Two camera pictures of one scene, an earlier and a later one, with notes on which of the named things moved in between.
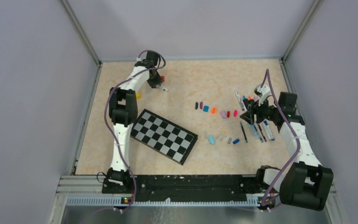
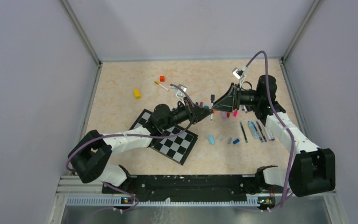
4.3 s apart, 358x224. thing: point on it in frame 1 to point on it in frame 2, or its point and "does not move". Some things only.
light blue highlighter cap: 211,140 does not move
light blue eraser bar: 254,131 does not move
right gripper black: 249,116 to 230,101
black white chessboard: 167,138 does not move
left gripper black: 157,80 to 199,113
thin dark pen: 262,132 does not move
